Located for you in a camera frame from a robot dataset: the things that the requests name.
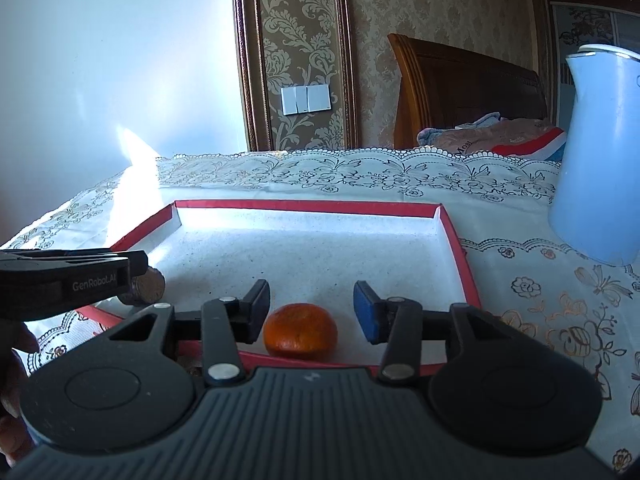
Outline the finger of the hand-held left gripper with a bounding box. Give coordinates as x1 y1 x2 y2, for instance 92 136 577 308
0 258 132 322
0 248 150 279

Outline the white wall switch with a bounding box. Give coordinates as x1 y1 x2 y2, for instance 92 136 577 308
280 84 330 115

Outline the wooden bed headboard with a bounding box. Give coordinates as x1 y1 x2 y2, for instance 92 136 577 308
387 33 550 150

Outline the red-rimmed white tray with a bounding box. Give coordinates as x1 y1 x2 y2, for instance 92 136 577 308
75 199 484 377

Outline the pink printed blanket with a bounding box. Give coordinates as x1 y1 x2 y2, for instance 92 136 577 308
417 113 569 164

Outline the pale blue electric kettle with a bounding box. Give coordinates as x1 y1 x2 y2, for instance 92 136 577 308
547 43 640 266

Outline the brown kiwi fruit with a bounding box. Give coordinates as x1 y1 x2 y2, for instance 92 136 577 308
117 267 166 306

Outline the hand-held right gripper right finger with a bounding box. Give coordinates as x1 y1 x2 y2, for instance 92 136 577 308
353 280 531 382

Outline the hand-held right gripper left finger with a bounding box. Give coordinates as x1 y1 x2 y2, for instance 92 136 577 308
109 279 271 387

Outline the wooden framed wallpaper panel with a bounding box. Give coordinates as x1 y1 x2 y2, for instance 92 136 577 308
230 0 360 153

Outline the person's left hand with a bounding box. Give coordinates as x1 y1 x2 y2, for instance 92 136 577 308
0 320 42 467

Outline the wardrobe sliding door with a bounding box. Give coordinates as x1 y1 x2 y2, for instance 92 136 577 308
539 0 640 127

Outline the orange mandarin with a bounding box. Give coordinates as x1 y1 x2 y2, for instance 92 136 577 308
263 303 339 360

